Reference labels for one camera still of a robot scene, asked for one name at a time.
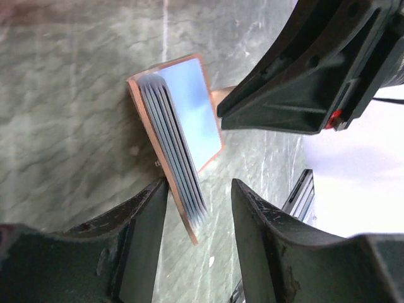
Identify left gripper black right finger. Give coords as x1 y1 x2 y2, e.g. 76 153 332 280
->
231 179 403 302

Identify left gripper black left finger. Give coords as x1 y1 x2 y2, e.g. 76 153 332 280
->
1 178 167 302

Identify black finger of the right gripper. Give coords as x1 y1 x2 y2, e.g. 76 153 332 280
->
217 0 403 134

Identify brown leather card holder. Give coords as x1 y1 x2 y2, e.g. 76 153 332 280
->
126 54 232 244

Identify aluminium frame rails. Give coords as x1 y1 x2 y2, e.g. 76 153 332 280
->
231 169 315 302

